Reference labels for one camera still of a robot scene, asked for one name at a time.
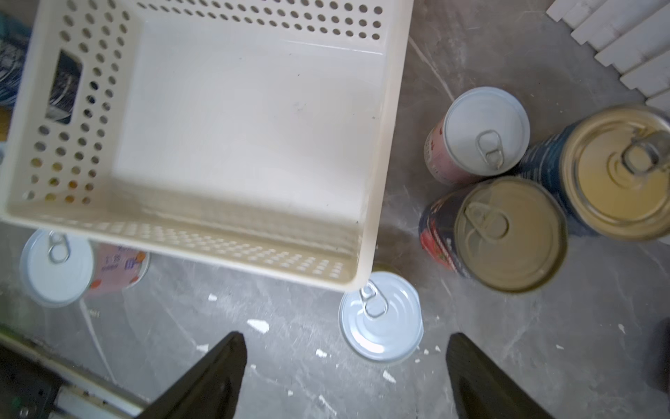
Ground green label white-top can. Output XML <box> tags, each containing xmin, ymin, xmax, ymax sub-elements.
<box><xmin>338</xmin><ymin>270</ymin><xmax>424</xmax><ymax>363</ymax></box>

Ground red black gold-top can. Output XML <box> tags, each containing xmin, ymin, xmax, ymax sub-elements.
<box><xmin>418</xmin><ymin>176</ymin><xmax>568</xmax><ymax>293</ymax></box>

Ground white perforated plastic basket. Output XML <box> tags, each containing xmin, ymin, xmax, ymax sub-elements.
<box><xmin>1</xmin><ymin>1</ymin><xmax>413</xmax><ymax>292</ymax></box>

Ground white picket flower box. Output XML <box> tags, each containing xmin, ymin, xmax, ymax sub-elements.
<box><xmin>546</xmin><ymin>0</ymin><xmax>669</xmax><ymax>112</ymax></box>

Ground pink label white-top can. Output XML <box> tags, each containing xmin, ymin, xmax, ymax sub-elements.
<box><xmin>423</xmin><ymin>87</ymin><xmax>530</xmax><ymax>187</ymax></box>

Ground dark blue silver-top can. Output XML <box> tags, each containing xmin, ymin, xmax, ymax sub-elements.
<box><xmin>1</xmin><ymin>12</ymin><xmax>82</xmax><ymax>124</ymax></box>

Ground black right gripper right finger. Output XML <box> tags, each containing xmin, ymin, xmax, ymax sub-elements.
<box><xmin>446</xmin><ymin>333</ymin><xmax>551</xmax><ymax>418</ymax></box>

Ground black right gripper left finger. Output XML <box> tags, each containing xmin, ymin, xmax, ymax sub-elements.
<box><xmin>139</xmin><ymin>332</ymin><xmax>248</xmax><ymax>418</ymax></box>

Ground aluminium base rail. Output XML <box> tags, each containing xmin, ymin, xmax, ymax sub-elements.
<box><xmin>1</xmin><ymin>326</ymin><xmax>149</xmax><ymax>418</ymax></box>

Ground pink dotted white-top can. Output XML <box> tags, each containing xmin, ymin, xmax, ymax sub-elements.
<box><xmin>19</xmin><ymin>230</ymin><xmax>151</xmax><ymax>308</ymax></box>

